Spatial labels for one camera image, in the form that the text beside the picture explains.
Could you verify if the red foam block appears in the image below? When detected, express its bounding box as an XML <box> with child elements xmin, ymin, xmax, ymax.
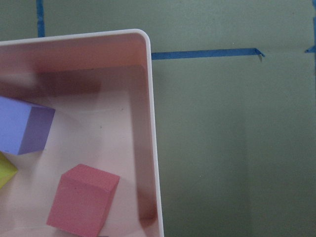
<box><xmin>46</xmin><ymin>164</ymin><xmax>120</xmax><ymax>237</ymax></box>

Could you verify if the purple foam block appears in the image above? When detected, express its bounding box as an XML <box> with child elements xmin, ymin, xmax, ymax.
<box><xmin>0</xmin><ymin>96</ymin><xmax>55</xmax><ymax>155</ymax></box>

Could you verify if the yellow foam block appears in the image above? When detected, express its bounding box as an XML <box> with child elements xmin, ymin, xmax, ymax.
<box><xmin>0</xmin><ymin>153</ymin><xmax>18</xmax><ymax>188</ymax></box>

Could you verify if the pink plastic bin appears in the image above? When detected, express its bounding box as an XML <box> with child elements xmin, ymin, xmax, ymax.
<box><xmin>0</xmin><ymin>29</ymin><xmax>164</xmax><ymax>237</ymax></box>

